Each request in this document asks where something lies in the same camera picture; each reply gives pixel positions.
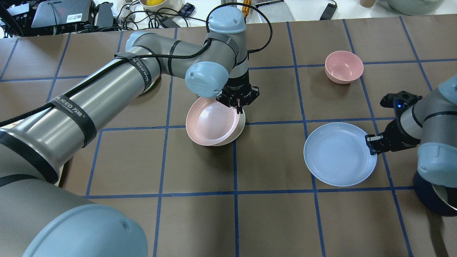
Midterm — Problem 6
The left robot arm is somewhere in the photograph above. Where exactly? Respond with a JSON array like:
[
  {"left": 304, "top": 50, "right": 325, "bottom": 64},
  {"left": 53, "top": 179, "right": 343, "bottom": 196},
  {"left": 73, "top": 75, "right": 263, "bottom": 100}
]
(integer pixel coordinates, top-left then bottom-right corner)
[{"left": 0, "top": 3, "right": 259, "bottom": 257}]

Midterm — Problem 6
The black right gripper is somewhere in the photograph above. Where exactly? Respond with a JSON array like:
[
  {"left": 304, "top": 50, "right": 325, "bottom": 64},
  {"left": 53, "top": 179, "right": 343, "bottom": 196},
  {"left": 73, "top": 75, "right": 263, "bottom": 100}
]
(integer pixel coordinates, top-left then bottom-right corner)
[{"left": 365, "top": 91, "right": 423, "bottom": 156}]

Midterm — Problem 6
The black power adapter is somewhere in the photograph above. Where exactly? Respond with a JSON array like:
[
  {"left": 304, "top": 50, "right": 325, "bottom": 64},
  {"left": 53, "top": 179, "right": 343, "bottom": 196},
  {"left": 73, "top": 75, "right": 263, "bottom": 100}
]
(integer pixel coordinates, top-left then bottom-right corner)
[{"left": 320, "top": 2, "right": 338, "bottom": 20}]

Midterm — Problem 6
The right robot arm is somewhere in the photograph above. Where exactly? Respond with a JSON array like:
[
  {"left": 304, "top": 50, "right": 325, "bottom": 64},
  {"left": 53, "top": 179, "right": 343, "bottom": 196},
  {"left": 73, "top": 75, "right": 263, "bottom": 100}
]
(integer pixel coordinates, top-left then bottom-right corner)
[{"left": 365, "top": 76, "right": 457, "bottom": 188}]

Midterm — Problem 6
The pink plate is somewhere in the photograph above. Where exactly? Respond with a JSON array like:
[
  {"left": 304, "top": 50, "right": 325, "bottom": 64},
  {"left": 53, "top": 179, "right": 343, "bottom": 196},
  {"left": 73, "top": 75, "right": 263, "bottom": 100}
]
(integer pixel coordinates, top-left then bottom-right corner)
[{"left": 185, "top": 97, "right": 236, "bottom": 146}]

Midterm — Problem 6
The white plate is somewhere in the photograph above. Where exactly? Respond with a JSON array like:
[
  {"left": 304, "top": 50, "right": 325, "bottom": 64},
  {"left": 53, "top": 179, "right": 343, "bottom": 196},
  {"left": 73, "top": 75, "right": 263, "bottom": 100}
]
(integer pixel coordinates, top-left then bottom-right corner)
[{"left": 211, "top": 110, "right": 246, "bottom": 146}]

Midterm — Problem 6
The dark blue saucepan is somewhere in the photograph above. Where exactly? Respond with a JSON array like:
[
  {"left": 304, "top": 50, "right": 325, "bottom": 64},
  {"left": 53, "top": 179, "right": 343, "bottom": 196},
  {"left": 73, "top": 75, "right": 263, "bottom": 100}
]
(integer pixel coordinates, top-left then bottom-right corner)
[{"left": 413, "top": 172, "right": 457, "bottom": 217}]

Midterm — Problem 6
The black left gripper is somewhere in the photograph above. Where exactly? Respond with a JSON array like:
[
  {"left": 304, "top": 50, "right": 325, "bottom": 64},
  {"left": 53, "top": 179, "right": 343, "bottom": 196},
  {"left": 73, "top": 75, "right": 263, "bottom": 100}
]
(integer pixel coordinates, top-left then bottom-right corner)
[{"left": 216, "top": 84, "right": 260, "bottom": 115}]

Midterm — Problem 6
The bowl with toy blocks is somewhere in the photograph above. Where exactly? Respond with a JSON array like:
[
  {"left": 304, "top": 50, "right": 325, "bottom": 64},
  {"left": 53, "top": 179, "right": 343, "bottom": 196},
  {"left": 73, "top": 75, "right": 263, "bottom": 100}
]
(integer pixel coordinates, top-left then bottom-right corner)
[{"left": 139, "top": 0, "right": 183, "bottom": 11}]

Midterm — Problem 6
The pink bowl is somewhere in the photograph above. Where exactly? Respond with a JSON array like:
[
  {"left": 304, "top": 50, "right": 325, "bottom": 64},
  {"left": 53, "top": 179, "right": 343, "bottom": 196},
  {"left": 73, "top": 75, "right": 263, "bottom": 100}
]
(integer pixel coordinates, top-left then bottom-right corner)
[{"left": 324, "top": 51, "right": 364, "bottom": 85}]

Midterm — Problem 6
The blue plate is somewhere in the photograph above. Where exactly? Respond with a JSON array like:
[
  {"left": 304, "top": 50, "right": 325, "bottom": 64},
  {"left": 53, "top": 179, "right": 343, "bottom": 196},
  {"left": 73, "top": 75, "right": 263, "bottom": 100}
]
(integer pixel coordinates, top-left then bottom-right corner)
[{"left": 303, "top": 122, "right": 377, "bottom": 187}]

